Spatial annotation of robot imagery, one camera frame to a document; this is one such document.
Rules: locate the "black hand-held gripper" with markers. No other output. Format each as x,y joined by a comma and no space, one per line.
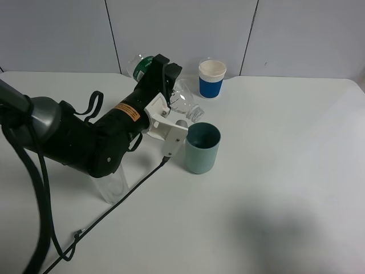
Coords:
55,130

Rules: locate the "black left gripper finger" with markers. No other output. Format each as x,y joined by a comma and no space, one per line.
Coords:
150,73

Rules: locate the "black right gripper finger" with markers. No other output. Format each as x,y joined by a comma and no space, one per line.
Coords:
171,73

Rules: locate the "clear green-label water bottle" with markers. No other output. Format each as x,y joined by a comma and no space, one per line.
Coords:
181,100

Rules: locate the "blue and white cup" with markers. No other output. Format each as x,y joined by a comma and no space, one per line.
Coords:
211,76

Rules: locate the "teal green plastic cup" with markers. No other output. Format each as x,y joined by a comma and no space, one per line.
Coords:
201,146

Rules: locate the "clear drinking glass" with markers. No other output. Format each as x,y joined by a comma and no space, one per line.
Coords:
112,187

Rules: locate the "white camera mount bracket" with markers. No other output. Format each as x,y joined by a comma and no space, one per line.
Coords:
160,128

